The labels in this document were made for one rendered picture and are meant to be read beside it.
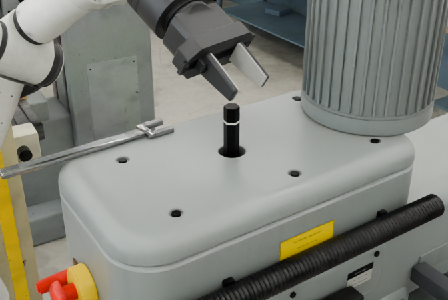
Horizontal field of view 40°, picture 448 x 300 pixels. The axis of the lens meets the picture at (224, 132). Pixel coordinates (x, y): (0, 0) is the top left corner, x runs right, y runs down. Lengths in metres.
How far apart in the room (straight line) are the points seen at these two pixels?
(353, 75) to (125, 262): 0.40
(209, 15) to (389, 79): 0.26
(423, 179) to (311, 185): 0.33
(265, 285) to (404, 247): 0.34
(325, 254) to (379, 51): 0.28
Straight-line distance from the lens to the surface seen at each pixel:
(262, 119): 0.93
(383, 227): 0.87
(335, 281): 0.93
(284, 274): 0.77
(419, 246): 1.07
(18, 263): 2.97
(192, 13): 0.80
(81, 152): 0.84
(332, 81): 0.88
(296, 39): 6.38
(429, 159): 1.14
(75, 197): 0.78
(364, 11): 0.84
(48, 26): 0.96
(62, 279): 0.93
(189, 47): 0.76
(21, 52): 0.99
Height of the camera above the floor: 2.30
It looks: 28 degrees down
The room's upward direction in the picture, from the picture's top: straight up
